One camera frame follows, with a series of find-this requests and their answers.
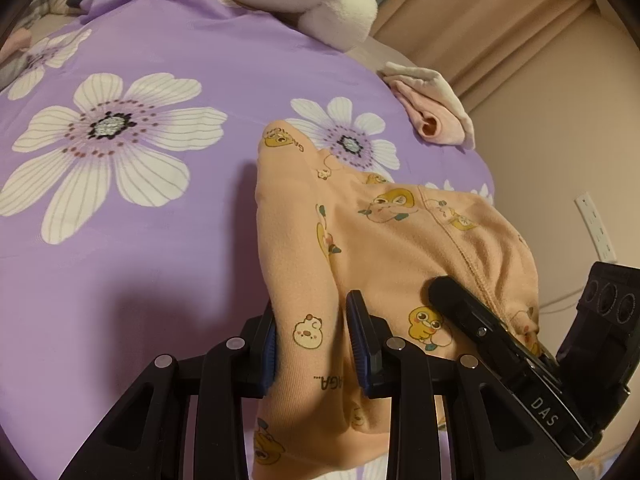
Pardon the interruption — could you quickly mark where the orange cartoon print shirt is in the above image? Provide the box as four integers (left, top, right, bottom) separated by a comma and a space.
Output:
253, 120, 541, 479

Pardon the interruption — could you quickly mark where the pink folded garment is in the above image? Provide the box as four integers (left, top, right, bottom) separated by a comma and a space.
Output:
390, 80, 465, 145

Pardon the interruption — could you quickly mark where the purple floral bedsheet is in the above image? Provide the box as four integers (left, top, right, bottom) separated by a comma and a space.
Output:
1, 0, 495, 479

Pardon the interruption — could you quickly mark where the cream folded garment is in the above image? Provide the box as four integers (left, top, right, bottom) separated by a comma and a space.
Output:
378, 62, 475, 150

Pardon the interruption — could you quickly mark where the beige curtain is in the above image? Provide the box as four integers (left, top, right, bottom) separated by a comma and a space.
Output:
372, 0, 596, 110

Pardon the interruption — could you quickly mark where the grey plaid pillow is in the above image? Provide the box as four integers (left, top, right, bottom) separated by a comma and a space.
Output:
1, 0, 50, 90

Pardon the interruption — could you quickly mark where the white power cable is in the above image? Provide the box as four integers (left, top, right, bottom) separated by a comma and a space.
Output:
538, 291, 584, 313

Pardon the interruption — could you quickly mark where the white wall socket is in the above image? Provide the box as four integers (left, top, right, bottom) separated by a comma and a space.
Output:
575, 192, 617, 263

